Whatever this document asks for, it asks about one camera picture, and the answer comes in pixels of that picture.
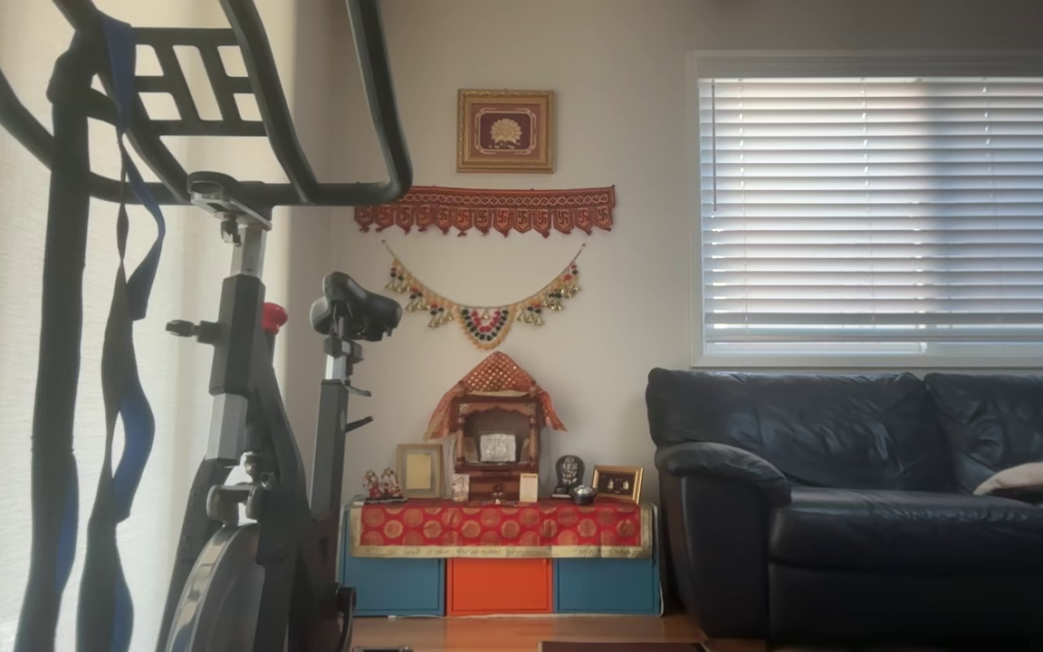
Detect beaded garland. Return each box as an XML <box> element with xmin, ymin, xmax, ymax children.
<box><xmin>381</xmin><ymin>240</ymin><xmax>588</xmax><ymax>351</ymax></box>

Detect wooden shrine with canopy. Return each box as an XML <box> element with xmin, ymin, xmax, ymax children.
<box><xmin>424</xmin><ymin>351</ymin><xmax>568</xmax><ymax>503</ymax></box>

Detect dark idol plaque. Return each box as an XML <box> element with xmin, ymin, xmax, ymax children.
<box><xmin>552</xmin><ymin>455</ymin><xmax>586</xmax><ymax>499</ymax></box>

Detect red gold patterned cloth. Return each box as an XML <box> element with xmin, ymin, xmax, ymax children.
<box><xmin>348</xmin><ymin>501</ymin><xmax>655</xmax><ymax>559</ymax></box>

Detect small figurines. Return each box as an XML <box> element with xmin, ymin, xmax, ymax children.
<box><xmin>361</xmin><ymin>468</ymin><xmax>407</xmax><ymax>503</ymax></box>

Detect blue and orange cabinet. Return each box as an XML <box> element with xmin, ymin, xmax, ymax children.
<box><xmin>339</xmin><ymin>505</ymin><xmax>663</xmax><ymax>618</ymax></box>

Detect black exercise bike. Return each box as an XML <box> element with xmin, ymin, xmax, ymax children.
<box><xmin>0</xmin><ymin>0</ymin><xmax>414</xmax><ymax>652</ymax></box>

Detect sheer white curtain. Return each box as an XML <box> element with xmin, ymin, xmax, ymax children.
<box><xmin>0</xmin><ymin>0</ymin><xmax>296</xmax><ymax>652</ymax></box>

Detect black leather sofa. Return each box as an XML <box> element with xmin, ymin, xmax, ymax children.
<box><xmin>646</xmin><ymin>367</ymin><xmax>1043</xmax><ymax>648</ymax></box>

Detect white window blind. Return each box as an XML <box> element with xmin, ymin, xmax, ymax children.
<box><xmin>692</xmin><ymin>53</ymin><xmax>1043</xmax><ymax>368</ymax></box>

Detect red embroidered wall hanging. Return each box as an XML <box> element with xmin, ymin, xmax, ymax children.
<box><xmin>354</xmin><ymin>185</ymin><xmax>617</xmax><ymax>239</ymax></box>

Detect pale picture frame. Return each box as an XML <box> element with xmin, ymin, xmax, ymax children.
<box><xmin>395</xmin><ymin>442</ymin><xmax>445</xmax><ymax>500</ymax></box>

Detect small gold picture frame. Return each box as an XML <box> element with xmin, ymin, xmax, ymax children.
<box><xmin>591</xmin><ymin>465</ymin><xmax>645</xmax><ymax>505</ymax></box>

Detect gold framed wall picture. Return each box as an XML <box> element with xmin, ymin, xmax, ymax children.
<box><xmin>456</xmin><ymin>88</ymin><xmax>557</xmax><ymax>175</ymax></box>

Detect blue black strap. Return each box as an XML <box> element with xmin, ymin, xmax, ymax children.
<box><xmin>14</xmin><ymin>36</ymin><xmax>92</xmax><ymax>652</ymax></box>
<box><xmin>78</xmin><ymin>14</ymin><xmax>167</xmax><ymax>652</ymax></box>

